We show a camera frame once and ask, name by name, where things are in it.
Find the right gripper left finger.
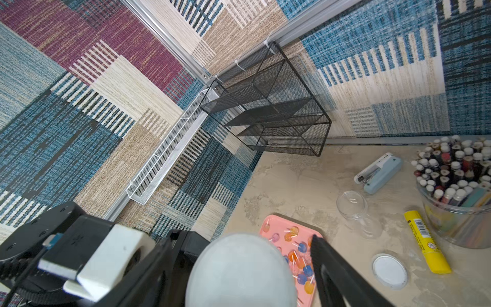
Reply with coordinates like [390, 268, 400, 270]
[95, 239, 175, 306]

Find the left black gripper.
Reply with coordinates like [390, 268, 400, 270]
[153, 230, 209, 306]

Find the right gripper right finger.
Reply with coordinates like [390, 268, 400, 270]
[311, 235, 392, 306]

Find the translucent white jar lid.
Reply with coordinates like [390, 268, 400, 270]
[372, 253, 409, 290]

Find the white lid candy jar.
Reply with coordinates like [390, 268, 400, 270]
[185, 234, 297, 306]

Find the clear candy jar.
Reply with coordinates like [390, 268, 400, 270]
[336, 191, 383, 239]

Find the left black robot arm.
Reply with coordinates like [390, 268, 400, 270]
[1, 202, 208, 306]

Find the blue lollipop candy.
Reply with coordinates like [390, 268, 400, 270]
[292, 242, 308, 253]

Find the pink plastic tray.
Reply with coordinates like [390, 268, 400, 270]
[260, 214, 322, 306]

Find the orange lollipop candy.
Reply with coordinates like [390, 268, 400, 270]
[284, 226, 299, 242]

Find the pink lollipop candy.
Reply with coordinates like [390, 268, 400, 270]
[269, 233, 280, 243]

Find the grey stapler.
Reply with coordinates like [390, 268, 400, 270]
[354, 152, 403, 195]

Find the clear cup of pencils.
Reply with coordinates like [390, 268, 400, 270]
[412, 135, 490, 249]

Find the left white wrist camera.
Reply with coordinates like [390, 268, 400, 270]
[38, 216, 155, 303]

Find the white wire mesh basket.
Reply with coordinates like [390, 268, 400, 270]
[126, 88, 218, 205]

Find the black wire shelf rack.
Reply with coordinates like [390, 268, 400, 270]
[201, 42, 332, 157]

